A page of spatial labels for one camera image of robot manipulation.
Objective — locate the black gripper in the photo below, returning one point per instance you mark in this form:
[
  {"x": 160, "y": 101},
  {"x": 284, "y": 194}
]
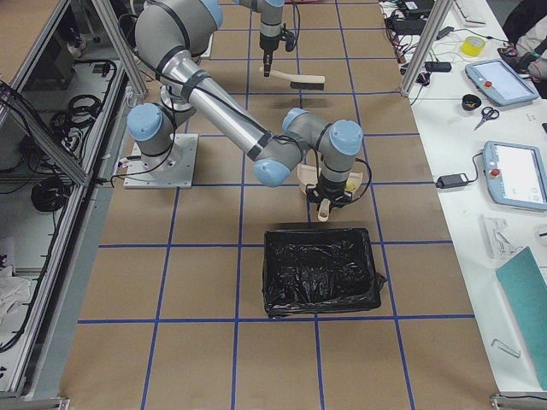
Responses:
[
  {"x": 267, "y": 47},
  {"x": 329, "y": 186}
]

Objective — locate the white dustpan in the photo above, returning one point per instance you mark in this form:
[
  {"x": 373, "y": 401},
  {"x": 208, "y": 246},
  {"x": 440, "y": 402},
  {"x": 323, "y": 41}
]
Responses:
[{"x": 311, "y": 175}]

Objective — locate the black lined bin right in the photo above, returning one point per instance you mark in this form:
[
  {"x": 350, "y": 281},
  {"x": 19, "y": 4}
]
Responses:
[{"x": 319, "y": 271}]

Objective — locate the black power adapter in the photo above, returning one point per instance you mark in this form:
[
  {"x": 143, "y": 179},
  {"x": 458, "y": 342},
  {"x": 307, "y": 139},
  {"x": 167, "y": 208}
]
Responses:
[{"x": 449, "y": 181}]

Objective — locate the black scissors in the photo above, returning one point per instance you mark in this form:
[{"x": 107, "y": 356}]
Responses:
[{"x": 487, "y": 113}]

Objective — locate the teach pendant near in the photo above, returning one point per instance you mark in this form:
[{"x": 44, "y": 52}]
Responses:
[{"x": 515, "y": 175}]

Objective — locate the teach pendant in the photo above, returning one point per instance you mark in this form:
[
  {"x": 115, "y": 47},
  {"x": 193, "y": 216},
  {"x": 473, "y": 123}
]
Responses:
[
  {"x": 515, "y": 175},
  {"x": 500, "y": 83}
]

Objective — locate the teach pendant far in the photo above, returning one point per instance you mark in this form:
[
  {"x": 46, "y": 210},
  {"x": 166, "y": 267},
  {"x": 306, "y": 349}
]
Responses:
[{"x": 500, "y": 83}]

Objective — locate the yellow tape roll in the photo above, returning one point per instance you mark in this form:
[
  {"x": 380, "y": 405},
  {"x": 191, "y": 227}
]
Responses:
[{"x": 472, "y": 46}]

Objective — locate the teal folder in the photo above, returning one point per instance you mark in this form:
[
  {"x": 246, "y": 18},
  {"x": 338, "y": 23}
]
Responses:
[{"x": 525, "y": 289}]

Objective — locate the aluminium frame post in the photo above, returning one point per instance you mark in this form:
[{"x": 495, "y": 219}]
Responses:
[{"x": 433, "y": 25}]

